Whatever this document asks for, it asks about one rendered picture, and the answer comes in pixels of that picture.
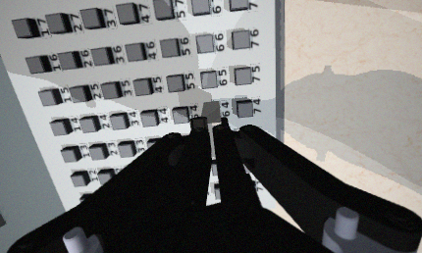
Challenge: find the dark grey control console with keypad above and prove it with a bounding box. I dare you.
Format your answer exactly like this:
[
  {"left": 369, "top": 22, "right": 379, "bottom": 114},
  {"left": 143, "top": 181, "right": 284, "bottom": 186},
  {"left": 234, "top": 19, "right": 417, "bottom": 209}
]
[{"left": 0, "top": 0, "right": 285, "bottom": 253}]

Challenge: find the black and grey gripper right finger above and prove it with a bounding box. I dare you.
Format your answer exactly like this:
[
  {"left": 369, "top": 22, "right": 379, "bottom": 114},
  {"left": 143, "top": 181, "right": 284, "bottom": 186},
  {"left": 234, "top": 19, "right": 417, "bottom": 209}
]
[{"left": 210, "top": 101, "right": 422, "bottom": 253}]

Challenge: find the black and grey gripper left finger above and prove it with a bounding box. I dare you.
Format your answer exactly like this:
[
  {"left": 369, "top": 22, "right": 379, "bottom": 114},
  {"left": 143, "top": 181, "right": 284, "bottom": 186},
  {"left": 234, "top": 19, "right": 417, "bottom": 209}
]
[{"left": 7, "top": 102, "right": 214, "bottom": 253}]

